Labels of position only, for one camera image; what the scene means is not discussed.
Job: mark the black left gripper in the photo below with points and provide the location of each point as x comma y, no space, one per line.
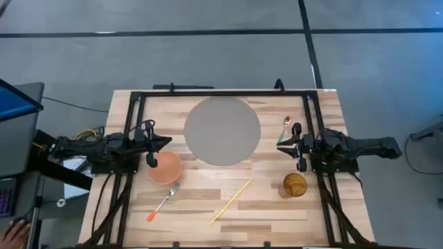
142,141

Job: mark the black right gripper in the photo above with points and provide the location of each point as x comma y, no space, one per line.
306,145

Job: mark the orange bowl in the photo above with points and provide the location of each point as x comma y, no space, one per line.
167,169

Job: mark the amber glass cup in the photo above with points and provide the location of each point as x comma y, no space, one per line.
295,185

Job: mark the yellow chopstick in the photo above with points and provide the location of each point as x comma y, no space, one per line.
232,201

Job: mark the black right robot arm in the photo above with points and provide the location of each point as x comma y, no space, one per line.
360,145

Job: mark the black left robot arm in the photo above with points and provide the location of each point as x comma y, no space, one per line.
86,147

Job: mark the black bar behind table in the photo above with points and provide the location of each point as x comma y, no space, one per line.
187,86

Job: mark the round grey placemat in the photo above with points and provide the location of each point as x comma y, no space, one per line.
221,131

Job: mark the black stand beam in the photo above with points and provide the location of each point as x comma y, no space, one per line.
65,174

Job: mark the grey equipment stand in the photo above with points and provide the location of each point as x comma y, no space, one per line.
431,131

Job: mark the laptop monitor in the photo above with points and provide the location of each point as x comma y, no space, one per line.
19,148

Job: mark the computer monitor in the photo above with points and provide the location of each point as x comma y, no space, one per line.
17,102

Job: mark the backlit keyboard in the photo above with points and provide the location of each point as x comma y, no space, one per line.
7,198

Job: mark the person's hand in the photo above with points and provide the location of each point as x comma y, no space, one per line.
15,237

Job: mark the black aluminium table frame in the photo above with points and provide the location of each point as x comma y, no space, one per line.
225,93

